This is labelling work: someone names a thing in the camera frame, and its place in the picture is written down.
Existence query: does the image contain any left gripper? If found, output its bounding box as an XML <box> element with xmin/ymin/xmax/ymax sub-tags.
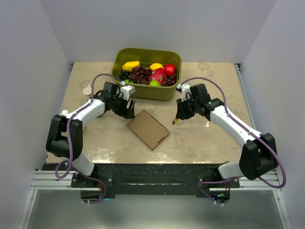
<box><xmin>112</xmin><ymin>93</ymin><xmax>135</xmax><ymax>119</ymax></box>

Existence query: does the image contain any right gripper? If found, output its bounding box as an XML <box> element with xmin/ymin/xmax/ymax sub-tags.
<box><xmin>176</xmin><ymin>96</ymin><xmax>199</xmax><ymax>120</ymax></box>

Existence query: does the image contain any yellow utility knife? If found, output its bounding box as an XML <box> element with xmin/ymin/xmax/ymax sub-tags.
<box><xmin>172</xmin><ymin>118</ymin><xmax>179</xmax><ymax>125</ymax></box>

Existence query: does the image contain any brown cardboard express box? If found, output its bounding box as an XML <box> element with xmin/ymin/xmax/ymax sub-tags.
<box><xmin>126</xmin><ymin>110</ymin><xmax>170</xmax><ymax>151</ymax></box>

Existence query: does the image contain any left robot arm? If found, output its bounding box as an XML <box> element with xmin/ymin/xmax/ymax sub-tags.
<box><xmin>46</xmin><ymin>82</ymin><xmax>135</xmax><ymax>187</ymax></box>

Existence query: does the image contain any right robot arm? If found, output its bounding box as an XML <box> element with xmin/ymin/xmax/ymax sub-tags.
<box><xmin>175</xmin><ymin>83</ymin><xmax>278</xmax><ymax>187</ymax></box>

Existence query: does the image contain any green pear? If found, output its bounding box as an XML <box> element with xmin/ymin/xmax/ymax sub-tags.
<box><xmin>124</xmin><ymin>79</ymin><xmax>133</xmax><ymax>84</ymax></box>

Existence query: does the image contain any dark red grape bunch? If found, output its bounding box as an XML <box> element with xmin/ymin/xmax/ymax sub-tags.
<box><xmin>162</xmin><ymin>74</ymin><xmax>177</xmax><ymax>87</ymax></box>

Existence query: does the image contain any black grape bunch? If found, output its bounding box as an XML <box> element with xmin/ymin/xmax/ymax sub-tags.
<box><xmin>119</xmin><ymin>70</ymin><xmax>131</xmax><ymax>81</ymax></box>

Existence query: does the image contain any purple grape bunch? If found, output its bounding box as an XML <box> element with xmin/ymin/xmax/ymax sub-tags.
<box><xmin>128</xmin><ymin>66</ymin><xmax>152</xmax><ymax>85</ymax></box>

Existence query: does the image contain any green lime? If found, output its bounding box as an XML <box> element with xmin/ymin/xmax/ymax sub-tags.
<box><xmin>149</xmin><ymin>80</ymin><xmax>161</xmax><ymax>86</ymax></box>

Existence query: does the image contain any squeeze sauce bottle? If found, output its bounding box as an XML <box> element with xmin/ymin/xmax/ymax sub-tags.
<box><xmin>82</xmin><ymin>84</ymin><xmax>92</xmax><ymax>96</ymax></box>

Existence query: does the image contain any yellow mango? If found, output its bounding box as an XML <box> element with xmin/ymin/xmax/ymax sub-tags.
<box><xmin>122</xmin><ymin>61</ymin><xmax>140</xmax><ymax>72</ymax></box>

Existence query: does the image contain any red apple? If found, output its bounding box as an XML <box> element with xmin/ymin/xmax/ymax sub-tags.
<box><xmin>163</xmin><ymin>64</ymin><xmax>176</xmax><ymax>77</ymax></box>

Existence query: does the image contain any pink dragon fruit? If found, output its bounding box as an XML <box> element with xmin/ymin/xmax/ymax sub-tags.
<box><xmin>150</xmin><ymin>68</ymin><xmax>166</xmax><ymax>85</ymax></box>

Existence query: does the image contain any olive green plastic bin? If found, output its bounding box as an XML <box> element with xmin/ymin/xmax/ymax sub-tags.
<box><xmin>111</xmin><ymin>47</ymin><xmax>182</xmax><ymax>101</ymax></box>

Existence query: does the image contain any yellow lemon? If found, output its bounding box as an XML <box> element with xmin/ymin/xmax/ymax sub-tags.
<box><xmin>149</xmin><ymin>63</ymin><xmax>163</xmax><ymax>71</ymax></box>

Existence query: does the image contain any pump soap bottle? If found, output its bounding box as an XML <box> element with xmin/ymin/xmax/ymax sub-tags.
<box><xmin>61</xmin><ymin>110</ymin><xmax>69</xmax><ymax>115</ymax></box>

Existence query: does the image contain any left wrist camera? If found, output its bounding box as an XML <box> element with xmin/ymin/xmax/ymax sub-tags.
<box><xmin>119</xmin><ymin>85</ymin><xmax>135</xmax><ymax>101</ymax></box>

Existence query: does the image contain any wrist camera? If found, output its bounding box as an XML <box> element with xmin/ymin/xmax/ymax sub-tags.
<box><xmin>176</xmin><ymin>84</ymin><xmax>192</xmax><ymax>102</ymax></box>
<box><xmin>119</xmin><ymin>85</ymin><xmax>135</xmax><ymax>101</ymax></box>

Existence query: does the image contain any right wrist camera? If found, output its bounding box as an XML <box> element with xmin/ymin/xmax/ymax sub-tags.
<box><xmin>176</xmin><ymin>84</ymin><xmax>192</xmax><ymax>102</ymax></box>

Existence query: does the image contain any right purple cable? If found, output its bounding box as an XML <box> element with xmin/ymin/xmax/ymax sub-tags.
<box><xmin>177</xmin><ymin>77</ymin><xmax>286</xmax><ymax>206</ymax></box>

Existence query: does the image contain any purple cable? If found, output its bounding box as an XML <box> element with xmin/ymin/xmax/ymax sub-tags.
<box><xmin>177</xmin><ymin>77</ymin><xmax>286</xmax><ymax>206</ymax></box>
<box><xmin>54</xmin><ymin>73</ymin><xmax>127</xmax><ymax>204</ymax></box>

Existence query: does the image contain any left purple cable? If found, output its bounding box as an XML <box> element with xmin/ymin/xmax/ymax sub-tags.
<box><xmin>54</xmin><ymin>73</ymin><xmax>127</xmax><ymax>204</ymax></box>

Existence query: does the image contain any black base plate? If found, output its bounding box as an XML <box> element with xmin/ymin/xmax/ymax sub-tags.
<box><xmin>42</xmin><ymin>163</ymin><xmax>240</xmax><ymax>199</ymax></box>

